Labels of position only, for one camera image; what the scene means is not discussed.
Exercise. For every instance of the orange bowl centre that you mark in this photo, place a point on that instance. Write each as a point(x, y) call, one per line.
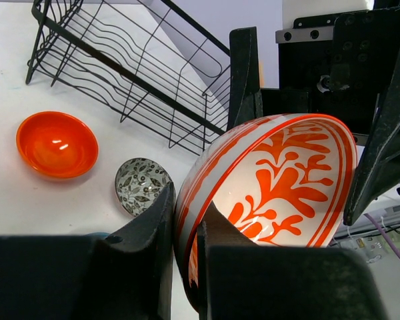
point(57, 145)

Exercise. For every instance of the blue bowl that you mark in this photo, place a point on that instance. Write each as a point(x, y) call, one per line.
point(100, 235)

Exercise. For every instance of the black wire dish rack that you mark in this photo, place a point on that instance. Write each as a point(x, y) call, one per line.
point(148, 61)

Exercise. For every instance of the black white leaf bowl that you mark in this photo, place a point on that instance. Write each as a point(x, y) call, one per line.
point(138, 182)

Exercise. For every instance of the white orange floral bowl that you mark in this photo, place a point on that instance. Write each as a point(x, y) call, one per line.
point(280, 180)

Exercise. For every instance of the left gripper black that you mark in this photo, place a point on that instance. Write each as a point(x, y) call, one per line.
point(337, 64)

